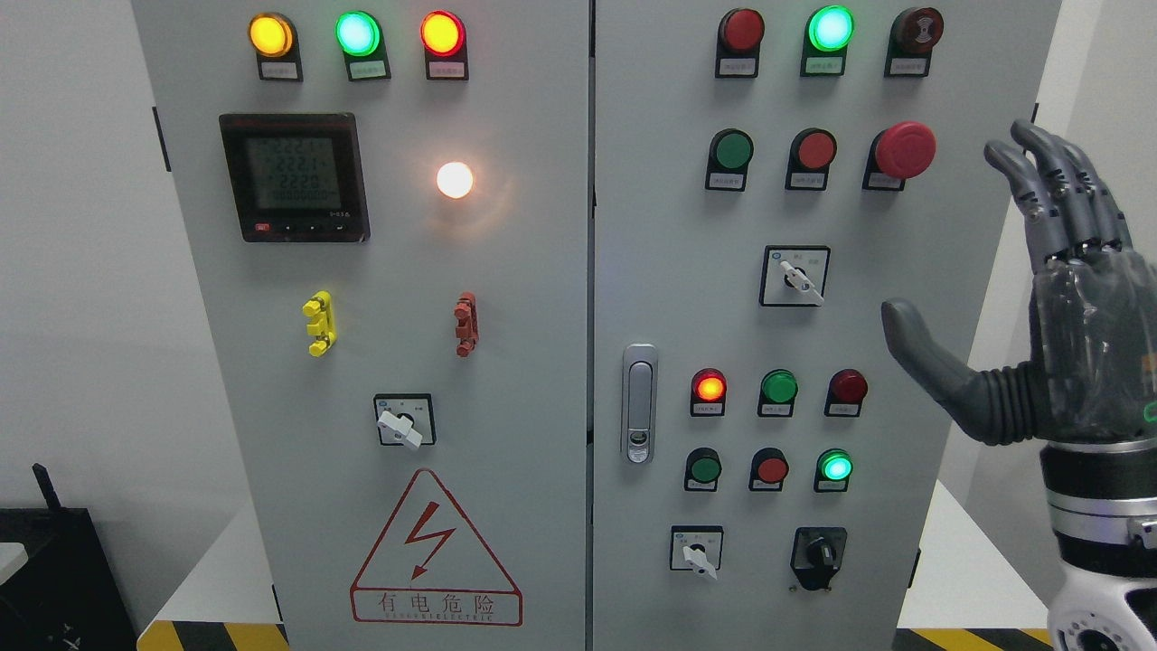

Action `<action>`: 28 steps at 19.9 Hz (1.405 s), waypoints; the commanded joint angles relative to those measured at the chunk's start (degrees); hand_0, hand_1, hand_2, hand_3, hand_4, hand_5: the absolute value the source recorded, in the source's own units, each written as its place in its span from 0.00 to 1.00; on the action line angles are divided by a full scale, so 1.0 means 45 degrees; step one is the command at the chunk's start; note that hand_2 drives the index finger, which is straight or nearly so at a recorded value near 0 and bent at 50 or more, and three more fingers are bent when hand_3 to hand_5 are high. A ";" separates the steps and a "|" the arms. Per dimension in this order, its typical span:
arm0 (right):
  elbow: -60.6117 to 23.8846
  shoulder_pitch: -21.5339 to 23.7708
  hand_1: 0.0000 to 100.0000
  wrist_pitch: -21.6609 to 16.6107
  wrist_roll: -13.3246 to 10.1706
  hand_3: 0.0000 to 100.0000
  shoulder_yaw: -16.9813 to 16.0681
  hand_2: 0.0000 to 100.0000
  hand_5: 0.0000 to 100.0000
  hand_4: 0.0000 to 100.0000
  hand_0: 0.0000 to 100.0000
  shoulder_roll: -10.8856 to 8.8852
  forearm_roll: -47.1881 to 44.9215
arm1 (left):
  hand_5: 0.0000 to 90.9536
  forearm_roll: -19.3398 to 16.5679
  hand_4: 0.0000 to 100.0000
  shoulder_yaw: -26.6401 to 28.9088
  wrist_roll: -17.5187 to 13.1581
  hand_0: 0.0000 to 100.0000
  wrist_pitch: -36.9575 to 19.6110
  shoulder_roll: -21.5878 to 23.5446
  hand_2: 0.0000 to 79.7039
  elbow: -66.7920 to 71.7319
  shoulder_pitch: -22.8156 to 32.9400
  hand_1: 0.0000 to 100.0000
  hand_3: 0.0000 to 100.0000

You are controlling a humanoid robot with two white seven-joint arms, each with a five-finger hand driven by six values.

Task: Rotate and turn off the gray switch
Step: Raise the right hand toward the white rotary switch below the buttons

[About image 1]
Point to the gray robotic right hand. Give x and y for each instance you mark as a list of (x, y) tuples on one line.
[(1090, 375)]

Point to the gray rotary switch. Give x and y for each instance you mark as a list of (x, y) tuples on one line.
[(794, 276), (696, 549)]

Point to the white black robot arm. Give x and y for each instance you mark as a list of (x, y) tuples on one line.
[(1102, 502)]

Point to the lit green push button lower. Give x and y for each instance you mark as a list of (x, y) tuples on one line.
[(833, 469)]

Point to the red emergency stop button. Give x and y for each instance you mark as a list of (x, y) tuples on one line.
[(897, 154)]

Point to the green indicator light middle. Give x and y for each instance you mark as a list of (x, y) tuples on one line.
[(777, 395)]

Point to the green indicator light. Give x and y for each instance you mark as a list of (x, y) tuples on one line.
[(827, 34), (777, 395), (359, 36)]

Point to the red push button lower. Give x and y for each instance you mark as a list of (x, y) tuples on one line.
[(768, 470)]

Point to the red push button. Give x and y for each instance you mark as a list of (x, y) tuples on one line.
[(768, 470), (809, 160)]

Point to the red push button upper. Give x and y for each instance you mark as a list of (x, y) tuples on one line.
[(809, 160)]

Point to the lit red indicator light middle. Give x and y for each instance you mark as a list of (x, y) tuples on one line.
[(708, 393)]

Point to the dark red buzzer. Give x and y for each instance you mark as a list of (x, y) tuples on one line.
[(914, 34)]

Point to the green push button upper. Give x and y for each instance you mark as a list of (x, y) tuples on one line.
[(728, 159)]

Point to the green indicator light top right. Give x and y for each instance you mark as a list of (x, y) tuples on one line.
[(827, 34)]

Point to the red indicator light top right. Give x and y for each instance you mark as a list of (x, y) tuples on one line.
[(740, 34)]

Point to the gray electrical cabinet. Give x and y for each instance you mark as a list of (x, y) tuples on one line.
[(588, 126)]

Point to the red terminal connector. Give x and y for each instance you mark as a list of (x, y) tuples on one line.
[(467, 332)]

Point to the white indicator light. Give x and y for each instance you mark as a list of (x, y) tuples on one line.
[(455, 180)]

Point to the red electrical hazard sticker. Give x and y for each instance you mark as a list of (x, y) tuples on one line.
[(430, 566)]

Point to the red indicator light top left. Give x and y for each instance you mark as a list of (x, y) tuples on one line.
[(443, 37)]

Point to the yellow terminal connector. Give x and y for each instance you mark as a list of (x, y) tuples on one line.
[(319, 313)]

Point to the green indicator light top left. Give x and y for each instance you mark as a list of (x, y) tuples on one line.
[(359, 36)]

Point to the black digital power meter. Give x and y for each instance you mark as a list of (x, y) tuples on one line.
[(296, 177)]

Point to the yellow indicator light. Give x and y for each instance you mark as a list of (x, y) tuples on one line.
[(277, 48)]

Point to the black box with antenna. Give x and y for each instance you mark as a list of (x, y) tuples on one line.
[(62, 596)]

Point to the black rotary selector switch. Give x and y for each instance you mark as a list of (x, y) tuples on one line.
[(817, 555)]

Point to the gray rotary switch bottom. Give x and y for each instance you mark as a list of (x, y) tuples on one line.
[(696, 549)]

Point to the silver door latch handle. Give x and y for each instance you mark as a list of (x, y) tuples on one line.
[(637, 402)]

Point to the gray rotary switch left door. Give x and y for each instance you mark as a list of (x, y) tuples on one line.
[(405, 420)]

